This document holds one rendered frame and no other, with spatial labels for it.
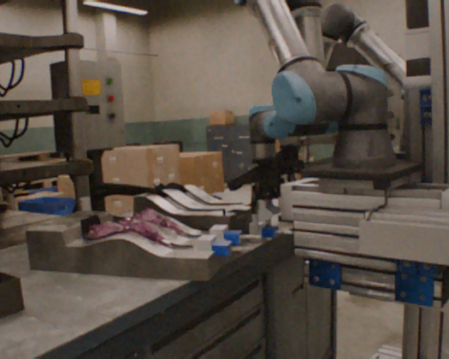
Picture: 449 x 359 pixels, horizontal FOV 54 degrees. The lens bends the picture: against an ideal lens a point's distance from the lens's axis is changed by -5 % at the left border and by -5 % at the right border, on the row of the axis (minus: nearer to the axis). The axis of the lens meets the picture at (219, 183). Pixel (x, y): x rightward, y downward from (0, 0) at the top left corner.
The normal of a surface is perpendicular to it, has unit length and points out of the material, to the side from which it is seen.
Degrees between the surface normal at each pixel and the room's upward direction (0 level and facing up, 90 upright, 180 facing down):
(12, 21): 90
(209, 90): 90
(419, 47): 90
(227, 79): 90
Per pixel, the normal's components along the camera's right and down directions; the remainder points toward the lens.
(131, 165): -0.54, 0.02
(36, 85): 0.80, 0.03
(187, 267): -0.28, 0.14
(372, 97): 0.25, 0.11
